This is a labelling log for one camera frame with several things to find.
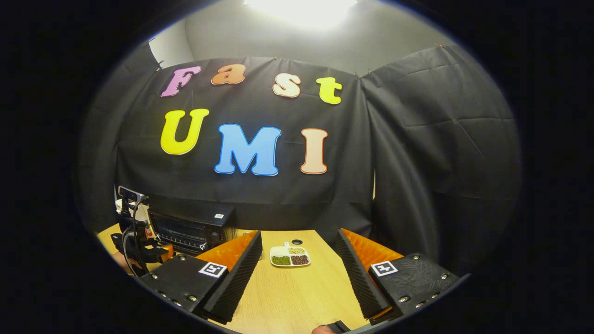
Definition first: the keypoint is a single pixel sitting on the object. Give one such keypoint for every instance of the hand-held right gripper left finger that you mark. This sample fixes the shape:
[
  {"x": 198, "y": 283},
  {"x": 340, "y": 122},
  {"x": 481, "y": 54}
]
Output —
[{"x": 236, "y": 283}]

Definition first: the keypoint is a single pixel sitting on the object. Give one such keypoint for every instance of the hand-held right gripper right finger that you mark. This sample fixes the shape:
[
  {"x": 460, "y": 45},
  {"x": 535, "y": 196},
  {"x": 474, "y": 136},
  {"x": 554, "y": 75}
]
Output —
[{"x": 359, "y": 278}]

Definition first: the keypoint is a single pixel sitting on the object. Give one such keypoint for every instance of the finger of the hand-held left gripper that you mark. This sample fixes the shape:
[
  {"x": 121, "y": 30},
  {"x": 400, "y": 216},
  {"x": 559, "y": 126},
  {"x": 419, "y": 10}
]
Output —
[{"x": 158, "y": 254}]

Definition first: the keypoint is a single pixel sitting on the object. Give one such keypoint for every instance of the black electric oven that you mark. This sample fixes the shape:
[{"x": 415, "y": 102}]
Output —
[{"x": 195, "y": 227}]

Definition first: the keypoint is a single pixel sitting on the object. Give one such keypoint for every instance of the white divided dish with beans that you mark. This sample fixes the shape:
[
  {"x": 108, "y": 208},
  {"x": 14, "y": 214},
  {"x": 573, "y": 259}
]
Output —
[{"x": 290, "y": 256}]

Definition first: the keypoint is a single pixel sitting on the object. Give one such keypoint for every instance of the black backdrop cloth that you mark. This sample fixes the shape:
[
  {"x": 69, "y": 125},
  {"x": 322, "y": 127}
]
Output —
[{"x": 417, "y": 162}]

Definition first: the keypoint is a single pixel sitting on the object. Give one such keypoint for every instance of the ceiling light panel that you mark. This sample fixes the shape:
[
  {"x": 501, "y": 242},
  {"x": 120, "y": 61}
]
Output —
[{"x": 301, "y": 11}]

